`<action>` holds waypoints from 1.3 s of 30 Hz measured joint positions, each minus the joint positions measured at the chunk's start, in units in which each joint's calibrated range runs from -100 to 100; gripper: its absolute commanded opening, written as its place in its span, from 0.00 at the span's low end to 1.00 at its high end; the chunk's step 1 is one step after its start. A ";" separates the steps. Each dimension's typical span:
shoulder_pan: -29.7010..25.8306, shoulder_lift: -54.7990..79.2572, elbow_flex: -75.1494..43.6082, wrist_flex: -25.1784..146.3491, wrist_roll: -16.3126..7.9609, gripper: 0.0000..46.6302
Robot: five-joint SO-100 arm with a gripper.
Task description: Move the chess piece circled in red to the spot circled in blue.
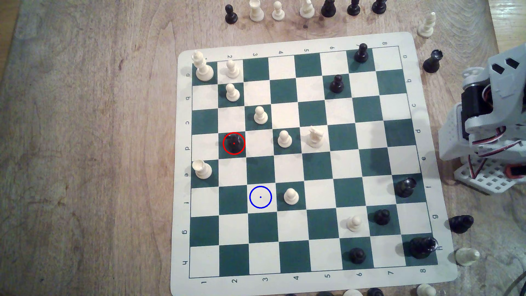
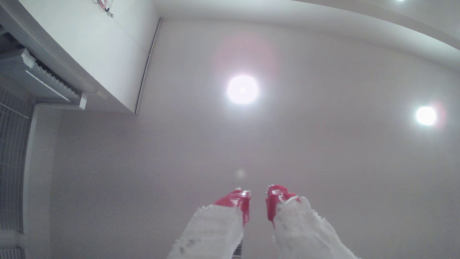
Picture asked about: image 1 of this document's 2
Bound black chess piece round top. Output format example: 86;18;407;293
223;132;246;155

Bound white grid robot base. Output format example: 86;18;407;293
454;156;526;195

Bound white knight chess piece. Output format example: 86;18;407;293
307;125;326;149

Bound white rook chess piece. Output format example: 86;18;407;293
192;160;213;180
249;0;265;22

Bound white king chess piece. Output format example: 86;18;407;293
192;50;215;82

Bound large black chess piece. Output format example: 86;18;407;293
409;236;438;260

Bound black rook chess piece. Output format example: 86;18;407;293
422;49;444;74

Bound white bishop chess piece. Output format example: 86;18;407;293
417;12;437;39

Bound black knight chess piece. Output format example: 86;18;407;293
448;215;475;234

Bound green white chessboard mat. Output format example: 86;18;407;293
170;32;459;296

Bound orange black clamp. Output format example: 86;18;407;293
505;164;526;180

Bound red white black servo wires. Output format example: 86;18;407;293
466;82;526;179

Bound thin black cable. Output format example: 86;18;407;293
509;271;526;296

